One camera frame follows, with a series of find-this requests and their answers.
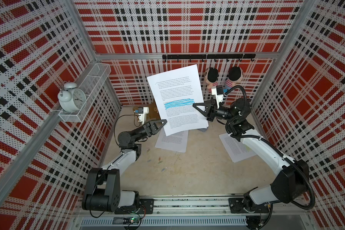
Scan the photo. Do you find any brown teddy bear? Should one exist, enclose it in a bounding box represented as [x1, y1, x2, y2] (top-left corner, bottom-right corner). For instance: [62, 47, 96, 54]
[132, 102, 161, 121]

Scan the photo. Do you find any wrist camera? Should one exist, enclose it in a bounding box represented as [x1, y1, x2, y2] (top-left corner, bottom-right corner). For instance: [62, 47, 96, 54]
[211, 85, 225, 109]
[135, 106, 149, 125]

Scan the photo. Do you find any doll with pink striped shirt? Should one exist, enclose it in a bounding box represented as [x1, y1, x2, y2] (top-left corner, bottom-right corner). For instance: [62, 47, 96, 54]
[204, 67, 219, 91]

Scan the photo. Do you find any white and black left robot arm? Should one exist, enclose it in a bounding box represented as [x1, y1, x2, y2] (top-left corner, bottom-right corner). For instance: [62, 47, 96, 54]
[81, 119, 167, 212]

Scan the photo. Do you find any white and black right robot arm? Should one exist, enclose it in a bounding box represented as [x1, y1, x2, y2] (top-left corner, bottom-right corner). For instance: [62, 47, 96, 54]
[193, 98, 315, 212]

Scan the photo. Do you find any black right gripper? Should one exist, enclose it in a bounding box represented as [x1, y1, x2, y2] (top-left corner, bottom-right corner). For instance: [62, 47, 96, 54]
[194, 99, 238, 123]

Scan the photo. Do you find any doll with blue trousers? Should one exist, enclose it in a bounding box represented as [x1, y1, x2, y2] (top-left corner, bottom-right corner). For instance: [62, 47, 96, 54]
[224, 66, 243, 90]

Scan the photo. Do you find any black hook rail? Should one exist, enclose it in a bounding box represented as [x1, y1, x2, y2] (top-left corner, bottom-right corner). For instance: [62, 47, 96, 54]
[162, 54, 256, 60]

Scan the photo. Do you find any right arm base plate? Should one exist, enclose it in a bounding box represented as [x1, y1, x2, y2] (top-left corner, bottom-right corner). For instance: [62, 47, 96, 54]
[229, 197, 269, 214]

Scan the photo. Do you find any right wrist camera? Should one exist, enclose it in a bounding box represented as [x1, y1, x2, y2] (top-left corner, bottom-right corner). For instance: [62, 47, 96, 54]
[211, 85, 225, 109]

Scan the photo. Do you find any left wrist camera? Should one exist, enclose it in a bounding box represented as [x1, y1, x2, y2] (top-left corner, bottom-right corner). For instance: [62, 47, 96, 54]
[135, 106, 149, 125]

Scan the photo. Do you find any green circuit board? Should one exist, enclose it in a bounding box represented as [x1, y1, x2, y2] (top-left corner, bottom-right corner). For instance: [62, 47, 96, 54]
[112, 217, 140, 225]

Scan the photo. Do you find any document with pink highlight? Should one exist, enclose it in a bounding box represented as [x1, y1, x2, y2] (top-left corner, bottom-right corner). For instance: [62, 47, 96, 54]
[155, 129, 189, 153]

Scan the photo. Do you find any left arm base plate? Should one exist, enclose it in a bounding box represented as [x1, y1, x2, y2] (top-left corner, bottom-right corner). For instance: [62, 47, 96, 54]
[115, 198, 154, 215]

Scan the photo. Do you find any white alarm clock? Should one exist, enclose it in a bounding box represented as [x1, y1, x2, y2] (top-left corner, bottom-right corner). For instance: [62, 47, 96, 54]
[57, 82, 87, 113]

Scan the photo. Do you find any white wire mesh shelf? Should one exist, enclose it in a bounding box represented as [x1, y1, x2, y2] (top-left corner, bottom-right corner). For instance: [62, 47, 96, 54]
[58, 63, 111, 123]

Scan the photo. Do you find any document with yellow highlight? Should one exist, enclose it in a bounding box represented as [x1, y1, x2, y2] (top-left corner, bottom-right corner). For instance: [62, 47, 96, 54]
[219, 134, 256, 163]

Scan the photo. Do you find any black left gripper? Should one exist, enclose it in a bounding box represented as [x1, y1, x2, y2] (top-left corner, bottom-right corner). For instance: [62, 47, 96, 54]
[132, 120, 167, 143]

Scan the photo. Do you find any aluminium front rail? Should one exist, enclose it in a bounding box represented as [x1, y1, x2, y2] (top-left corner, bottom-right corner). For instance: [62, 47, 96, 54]
[70, 195, 316, 230]

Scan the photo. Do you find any document with blue highlight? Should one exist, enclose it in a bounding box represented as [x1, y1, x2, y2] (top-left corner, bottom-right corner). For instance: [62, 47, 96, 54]
[147, 65, 209, 136]

